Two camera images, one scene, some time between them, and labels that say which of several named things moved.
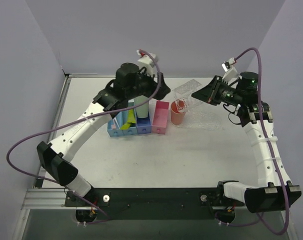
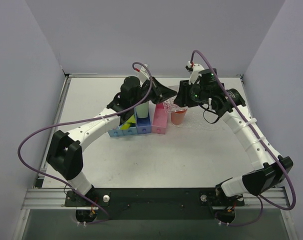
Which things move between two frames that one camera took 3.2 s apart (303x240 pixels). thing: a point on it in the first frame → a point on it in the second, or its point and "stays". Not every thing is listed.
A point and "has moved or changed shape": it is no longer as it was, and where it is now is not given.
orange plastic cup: [177, 116] stays
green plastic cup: [142, 111] stays
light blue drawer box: [117, 132] stays
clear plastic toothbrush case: [184, 91] has moved or changed shape
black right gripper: [214, 90] → [184, 92]
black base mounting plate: [151, 204] stays
